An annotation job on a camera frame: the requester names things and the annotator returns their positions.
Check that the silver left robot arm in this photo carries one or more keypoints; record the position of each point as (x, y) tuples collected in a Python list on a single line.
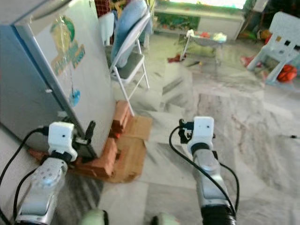
[(44, 187)]

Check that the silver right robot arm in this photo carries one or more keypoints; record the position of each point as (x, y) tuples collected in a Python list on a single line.
[(213, 183)]

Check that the silver mini fridge cabinet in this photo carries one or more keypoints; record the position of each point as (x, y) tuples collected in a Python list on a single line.
[(23, 79)]

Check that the green yellow fridge sticker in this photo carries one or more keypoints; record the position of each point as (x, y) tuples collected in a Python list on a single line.
[(68, 42)]

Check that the small blue hanging charm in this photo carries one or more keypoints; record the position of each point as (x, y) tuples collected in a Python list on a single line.
[(74, 97)]

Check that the brown flattened cardboard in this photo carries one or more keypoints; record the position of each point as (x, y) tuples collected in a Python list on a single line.
[(133, 150)]

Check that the small red floor scrap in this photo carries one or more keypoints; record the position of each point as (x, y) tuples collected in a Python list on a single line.
[(174, 58), (251, 61)]

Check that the white metal folding chair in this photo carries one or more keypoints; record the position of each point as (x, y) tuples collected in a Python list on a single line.
[(129, 63)]

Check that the pale green robot left foot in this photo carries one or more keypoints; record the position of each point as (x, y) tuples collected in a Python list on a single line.
[(93, 218)]

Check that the pale green robot foot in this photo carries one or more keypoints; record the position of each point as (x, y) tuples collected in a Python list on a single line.
[(168, 220), (93, 218)]

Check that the small grey table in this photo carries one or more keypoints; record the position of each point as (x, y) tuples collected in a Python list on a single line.
[(208, 42)]

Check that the pale green robot right foot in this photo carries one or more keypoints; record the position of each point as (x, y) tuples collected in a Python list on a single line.
[(168, 220)]

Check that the white low cabinet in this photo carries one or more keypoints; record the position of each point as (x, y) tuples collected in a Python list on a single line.
[(215, 21)]

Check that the red ball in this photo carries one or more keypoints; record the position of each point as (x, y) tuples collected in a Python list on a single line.
[(287, 73)]

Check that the light blue cloth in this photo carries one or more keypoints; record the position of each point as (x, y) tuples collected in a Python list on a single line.
[(131, 23)]

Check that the white plastic child chair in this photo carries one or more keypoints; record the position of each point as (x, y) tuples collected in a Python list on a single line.
[(281, 42)]

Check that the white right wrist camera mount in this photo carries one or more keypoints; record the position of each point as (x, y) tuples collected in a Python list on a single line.
[(201, 133)]

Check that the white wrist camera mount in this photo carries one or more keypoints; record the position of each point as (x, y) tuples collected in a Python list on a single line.
[(62, 138), (201, 133)]

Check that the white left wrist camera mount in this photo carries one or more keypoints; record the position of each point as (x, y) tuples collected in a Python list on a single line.
[(62, 138)]

